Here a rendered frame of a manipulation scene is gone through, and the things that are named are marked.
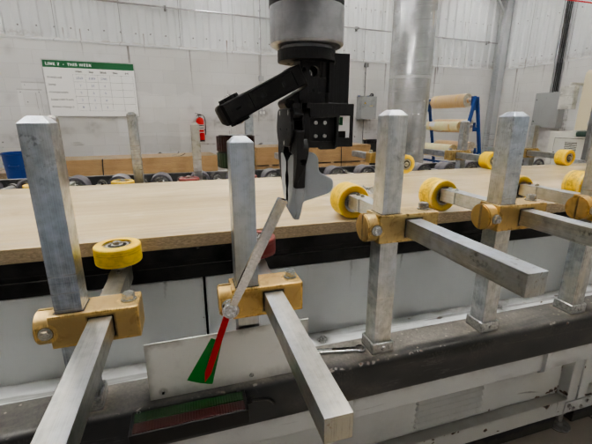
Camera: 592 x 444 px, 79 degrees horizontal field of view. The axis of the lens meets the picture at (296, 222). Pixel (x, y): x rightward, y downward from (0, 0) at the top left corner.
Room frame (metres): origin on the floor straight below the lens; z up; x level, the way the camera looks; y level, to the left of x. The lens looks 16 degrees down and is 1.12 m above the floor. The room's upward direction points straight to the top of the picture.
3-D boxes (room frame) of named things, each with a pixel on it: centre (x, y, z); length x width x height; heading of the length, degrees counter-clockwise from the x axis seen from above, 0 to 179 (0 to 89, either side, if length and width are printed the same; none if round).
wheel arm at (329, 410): (0.48, 0.02, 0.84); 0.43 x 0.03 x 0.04; 17
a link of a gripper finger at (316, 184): (0.47, -0.02, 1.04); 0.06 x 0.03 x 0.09; 107
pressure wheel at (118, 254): (0.62, 0.33, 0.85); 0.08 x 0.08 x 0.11
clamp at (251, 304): (0.55, 0.06, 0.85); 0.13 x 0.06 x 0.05; 107
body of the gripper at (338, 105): (0.49, -0.02, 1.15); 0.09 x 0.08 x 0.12; 107
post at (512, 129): (0.68, -0.40, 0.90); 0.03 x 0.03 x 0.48; 17
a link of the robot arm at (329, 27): (0.49, -0.01, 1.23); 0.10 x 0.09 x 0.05; 17
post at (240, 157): (0.54, 0.08, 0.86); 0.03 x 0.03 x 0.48; 17
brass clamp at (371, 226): (0.62, -0.18, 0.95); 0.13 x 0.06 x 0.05; 107
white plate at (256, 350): (0.51, 0.10, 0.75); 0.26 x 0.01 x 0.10; 107
